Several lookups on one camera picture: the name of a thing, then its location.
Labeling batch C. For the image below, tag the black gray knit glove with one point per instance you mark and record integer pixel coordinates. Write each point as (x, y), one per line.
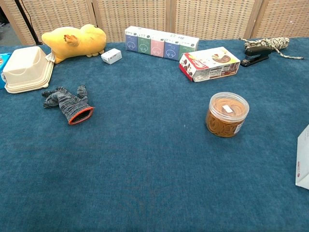
(64, 104)

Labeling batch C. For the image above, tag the blue tablecloth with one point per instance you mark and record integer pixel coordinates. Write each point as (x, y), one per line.
(144, 169)

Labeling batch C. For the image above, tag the clear jar of rubber bands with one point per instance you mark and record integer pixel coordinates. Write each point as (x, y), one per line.
(227, 116)

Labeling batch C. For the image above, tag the small white box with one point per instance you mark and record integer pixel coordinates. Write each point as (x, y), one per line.
(111, 56)

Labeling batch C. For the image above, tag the multicolour tissue pack bundle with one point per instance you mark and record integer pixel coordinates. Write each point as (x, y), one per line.
(157, 42)

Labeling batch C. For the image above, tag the red white chocolate pie box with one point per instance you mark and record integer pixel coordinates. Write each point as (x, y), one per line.
(207, 64)

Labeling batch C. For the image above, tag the yellow plush duck toy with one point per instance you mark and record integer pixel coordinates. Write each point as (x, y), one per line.
(79, 49)

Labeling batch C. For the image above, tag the woven wooden folding screen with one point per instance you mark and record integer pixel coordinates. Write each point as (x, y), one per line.
(205, 19)

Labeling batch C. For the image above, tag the black stapler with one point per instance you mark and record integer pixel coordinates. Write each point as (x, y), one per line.
(257, 54)

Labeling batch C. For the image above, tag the beige plastic lunch container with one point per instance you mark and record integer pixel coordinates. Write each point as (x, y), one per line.
(24, 66)

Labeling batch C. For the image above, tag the white paper box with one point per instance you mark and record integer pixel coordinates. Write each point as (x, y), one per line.
(303, 159)

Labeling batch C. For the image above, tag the light blue box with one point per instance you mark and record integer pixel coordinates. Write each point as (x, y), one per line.
(3, 61)

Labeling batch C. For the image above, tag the black tripod pole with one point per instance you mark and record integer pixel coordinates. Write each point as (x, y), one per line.
(24, 17)

